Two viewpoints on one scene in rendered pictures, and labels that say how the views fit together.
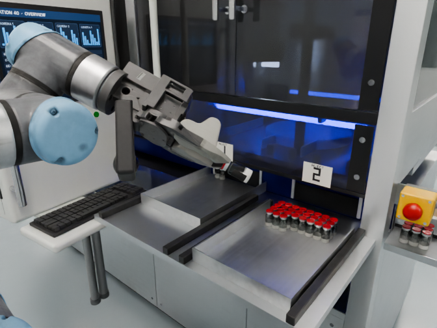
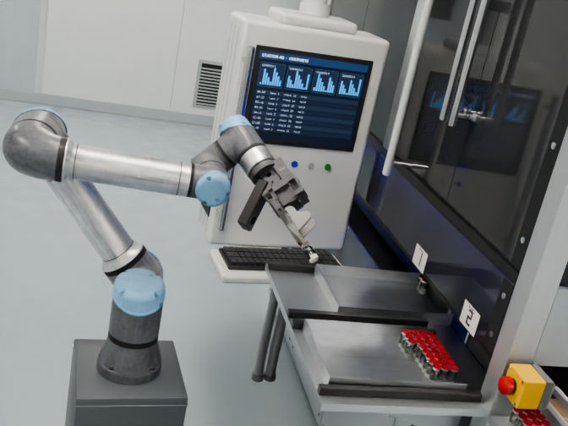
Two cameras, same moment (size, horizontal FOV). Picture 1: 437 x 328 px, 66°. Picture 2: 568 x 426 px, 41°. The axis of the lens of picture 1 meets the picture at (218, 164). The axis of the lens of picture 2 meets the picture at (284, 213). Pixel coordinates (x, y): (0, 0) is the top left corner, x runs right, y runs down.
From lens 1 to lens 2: 1.22 m
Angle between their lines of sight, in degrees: 33
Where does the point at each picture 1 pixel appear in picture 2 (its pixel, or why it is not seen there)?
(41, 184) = not seen: hidden behind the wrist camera
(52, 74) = (233, 150)
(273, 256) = (368, 363)
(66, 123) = (212, 186)
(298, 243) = (404, 369)
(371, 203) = (493, 367)
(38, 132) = (198, 186)
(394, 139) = (521, 306)
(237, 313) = not seen: outside the picture
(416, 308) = not seen: outside the picture
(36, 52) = (230, 135)
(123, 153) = (246, 211)
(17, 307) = (188, 347)
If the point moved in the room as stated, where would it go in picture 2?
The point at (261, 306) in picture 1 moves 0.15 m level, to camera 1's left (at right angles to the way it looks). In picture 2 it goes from (313, 376) to (264, 347)
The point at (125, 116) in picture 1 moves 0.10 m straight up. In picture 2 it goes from (258, 190) to (266, 148)
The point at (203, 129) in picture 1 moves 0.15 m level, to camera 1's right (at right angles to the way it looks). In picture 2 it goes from (297, 216) to (353, 243)
